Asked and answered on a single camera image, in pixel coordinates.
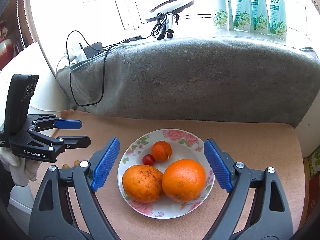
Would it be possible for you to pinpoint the brown longan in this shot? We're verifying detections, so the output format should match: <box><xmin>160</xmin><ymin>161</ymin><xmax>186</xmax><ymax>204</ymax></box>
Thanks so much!
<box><xmin>62</xmin><ymin>164</ymin><xmax>70</xmax><ymax>169</ymax></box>
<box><xmin>73</xmin><ymin>160</ymin><xmax>80</xmax><ymax>167</ymax></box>

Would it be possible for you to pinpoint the cherry tomato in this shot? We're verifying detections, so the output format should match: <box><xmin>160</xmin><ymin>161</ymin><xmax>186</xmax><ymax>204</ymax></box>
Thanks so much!
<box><xmin>142</xmin><ymin>154</ymin><xmax>156</xmax><ymax>166</ymax></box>

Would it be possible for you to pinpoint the smooth oval orange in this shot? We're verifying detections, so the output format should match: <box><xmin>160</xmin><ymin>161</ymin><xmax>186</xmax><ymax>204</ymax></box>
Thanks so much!
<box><xmin>162</xmin><ymin>159</ymin><xmax>206</xmax><ymax>202</ymax></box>

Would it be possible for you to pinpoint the large speckled orange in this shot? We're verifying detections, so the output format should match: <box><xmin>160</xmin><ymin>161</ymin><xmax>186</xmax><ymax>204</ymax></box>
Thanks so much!
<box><xmin>122</xmin><ymin>165</ymin><xmax>164</xmax><ymax>204</ymax></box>

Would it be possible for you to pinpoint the small tangerine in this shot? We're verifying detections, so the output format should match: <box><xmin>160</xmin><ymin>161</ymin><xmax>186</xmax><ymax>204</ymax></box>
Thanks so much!
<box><xmin>151</xmin><ymin>141</ymin><xmax>172</xmax><ymax>162</ymax></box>

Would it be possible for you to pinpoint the white gloved left hand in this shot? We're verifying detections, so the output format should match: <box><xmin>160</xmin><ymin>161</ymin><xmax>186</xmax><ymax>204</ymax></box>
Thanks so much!
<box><xmin>1</xmin><ymin>147</ymin><xmax>42</xmax><ymax>187</ymax></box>

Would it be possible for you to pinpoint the green juice carton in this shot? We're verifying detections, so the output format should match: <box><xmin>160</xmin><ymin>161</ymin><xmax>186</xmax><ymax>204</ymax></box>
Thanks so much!
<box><xmin>308</xmin><ymin>147</ymin><xmax>320</xmax><ymax>177</ymax></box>

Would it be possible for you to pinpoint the black power adapter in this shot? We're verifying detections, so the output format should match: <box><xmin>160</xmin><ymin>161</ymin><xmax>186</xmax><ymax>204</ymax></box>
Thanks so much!
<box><xmin>83</xmin><ymin>42</ymin><xmax>104</xmax><ymax>59</ymax></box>

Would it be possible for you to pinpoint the floral white plate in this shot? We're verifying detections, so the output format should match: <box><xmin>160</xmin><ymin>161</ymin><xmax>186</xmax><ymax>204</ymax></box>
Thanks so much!
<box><xmin>117</xmin><ymin>129</ymin><xmax>215</xmax><ymax>219</ymax></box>

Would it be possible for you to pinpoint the grey folded blanket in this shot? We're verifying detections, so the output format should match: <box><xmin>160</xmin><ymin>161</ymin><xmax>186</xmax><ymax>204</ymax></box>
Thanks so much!
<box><xmin>56</xmin><ymin>37</ymin><xmax>319</xmax><ymax>126</ymax></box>

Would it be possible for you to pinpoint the green white pouch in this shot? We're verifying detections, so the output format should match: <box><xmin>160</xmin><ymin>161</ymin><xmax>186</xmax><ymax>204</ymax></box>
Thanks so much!
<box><xmin>234</xmin><ymin>0</ymin><xmax>252</xmax><ymax>33</ymax></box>
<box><xmin>251</xmin><ymin>0</ymin><xmax>270</xmax><ymax>35</ymax></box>
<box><xmin>213</xmin><ymin>0</ymin><xmax>234</xmax><ymax>31</ymax></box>
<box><xmin>270</xmin><ymin>0</ymin><xmax>287</xmax><ymax>40</ymax></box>

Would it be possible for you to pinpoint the black cable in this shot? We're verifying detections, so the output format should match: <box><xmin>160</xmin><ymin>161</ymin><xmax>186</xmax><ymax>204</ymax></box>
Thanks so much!
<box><xmin>66</xmin><ymin>12</ymin><xmax>168</xmax><ymax>107</ymax></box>

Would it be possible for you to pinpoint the ring light stand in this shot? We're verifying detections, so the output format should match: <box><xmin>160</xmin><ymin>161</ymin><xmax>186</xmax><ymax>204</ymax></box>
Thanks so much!
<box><xmin>145</xmin><ymin>0</ymin><xmax>194</xmax><ymax>40</ymax></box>

